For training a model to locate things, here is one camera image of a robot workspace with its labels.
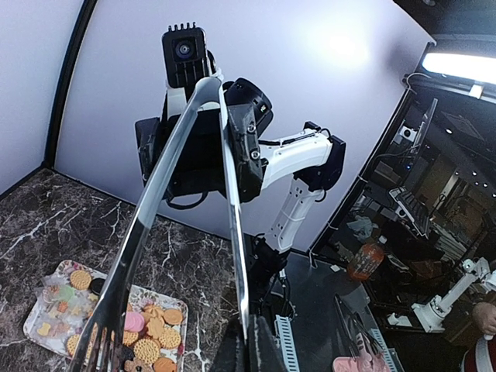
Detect pink tray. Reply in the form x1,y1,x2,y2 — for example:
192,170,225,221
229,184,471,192
332,356,391,372

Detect silver metal tongs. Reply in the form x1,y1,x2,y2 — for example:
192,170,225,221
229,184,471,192
67,76,251,372

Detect pink round cookie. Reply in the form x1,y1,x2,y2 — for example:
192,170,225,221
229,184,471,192
124,312,145,333

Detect white slotted cable duct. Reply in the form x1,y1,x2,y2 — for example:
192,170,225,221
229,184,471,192
274,315,300,372

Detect floral cookie tray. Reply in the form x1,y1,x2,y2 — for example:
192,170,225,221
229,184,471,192
23,260,188,371

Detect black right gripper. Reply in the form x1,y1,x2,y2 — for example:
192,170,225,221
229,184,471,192
135,77,274,204

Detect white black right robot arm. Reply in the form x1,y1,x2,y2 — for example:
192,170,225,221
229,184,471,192
163,77,346,312

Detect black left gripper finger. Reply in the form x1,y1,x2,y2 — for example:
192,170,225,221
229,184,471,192
208,314,290,372

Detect left black frame post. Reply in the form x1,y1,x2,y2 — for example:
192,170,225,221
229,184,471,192
42,0,98,169

